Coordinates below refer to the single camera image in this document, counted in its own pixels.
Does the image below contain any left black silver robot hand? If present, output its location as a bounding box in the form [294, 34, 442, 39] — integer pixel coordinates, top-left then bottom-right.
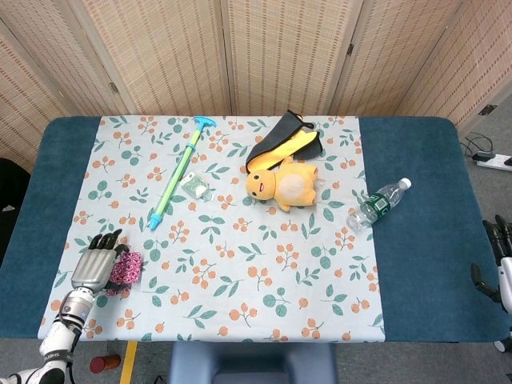
[70, 228, 131, 297]

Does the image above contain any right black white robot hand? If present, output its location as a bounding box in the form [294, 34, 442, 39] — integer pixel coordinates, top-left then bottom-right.
[470, 214, 512, 314]

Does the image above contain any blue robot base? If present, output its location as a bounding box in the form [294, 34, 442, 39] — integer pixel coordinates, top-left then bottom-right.
[167, 342, 339, 384]

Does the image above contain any floral fruit print tablecloth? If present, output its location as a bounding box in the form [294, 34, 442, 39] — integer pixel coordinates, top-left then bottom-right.
[38, 114, 386, 343]

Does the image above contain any red cylinder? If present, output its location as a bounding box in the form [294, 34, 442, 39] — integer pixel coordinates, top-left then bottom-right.
[90, 354, 122, 375]

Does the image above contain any white power strip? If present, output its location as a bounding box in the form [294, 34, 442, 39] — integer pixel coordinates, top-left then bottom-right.
[471, 154, 512, 172]

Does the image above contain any blue table cover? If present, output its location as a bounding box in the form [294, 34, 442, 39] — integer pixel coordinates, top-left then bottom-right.
[0, 115, 511, 344]

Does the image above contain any green blue water pump toy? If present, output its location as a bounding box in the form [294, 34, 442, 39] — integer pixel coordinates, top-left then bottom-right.
[147, 115, 216, 231]

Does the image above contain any small green white packet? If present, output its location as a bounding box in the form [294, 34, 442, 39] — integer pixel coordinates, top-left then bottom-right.
[179, 171, 213, 202]

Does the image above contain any clear plastic water bottle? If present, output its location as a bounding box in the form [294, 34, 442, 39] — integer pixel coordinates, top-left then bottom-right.
[346, 177, 412, 233]

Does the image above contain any yellow plush toy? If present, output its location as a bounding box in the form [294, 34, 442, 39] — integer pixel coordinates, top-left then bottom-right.
[245, 156, 320, 213]

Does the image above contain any grey yellow fabric cape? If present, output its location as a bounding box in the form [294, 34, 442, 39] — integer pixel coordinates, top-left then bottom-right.
[245, 110, 324, 171]

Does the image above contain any woven folding screen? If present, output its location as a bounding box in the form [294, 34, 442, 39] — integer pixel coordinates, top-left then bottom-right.
[0, 0, 512, 173]

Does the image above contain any black power cable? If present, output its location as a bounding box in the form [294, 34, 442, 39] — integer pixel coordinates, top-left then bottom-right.
[459, 133, 497, 160]

